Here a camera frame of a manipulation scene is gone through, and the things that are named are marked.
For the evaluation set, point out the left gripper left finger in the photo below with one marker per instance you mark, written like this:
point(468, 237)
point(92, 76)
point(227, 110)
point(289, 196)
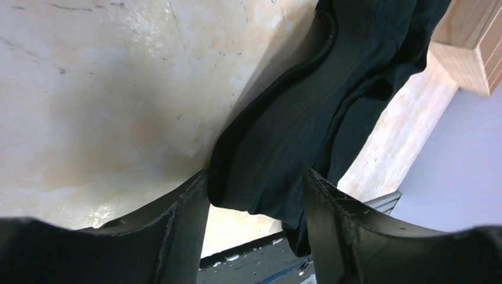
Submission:
point(160, 242)

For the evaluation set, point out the black boxer underwear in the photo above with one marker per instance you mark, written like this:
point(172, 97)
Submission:
point(319, 114)

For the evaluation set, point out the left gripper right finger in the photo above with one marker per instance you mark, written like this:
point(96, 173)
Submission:
point(354, 243)

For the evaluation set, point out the black metal base rail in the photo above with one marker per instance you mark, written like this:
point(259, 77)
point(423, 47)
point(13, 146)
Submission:
point(264, 260)

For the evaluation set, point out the wooden compartment tray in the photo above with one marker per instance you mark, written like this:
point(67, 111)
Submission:
point(467, 43)

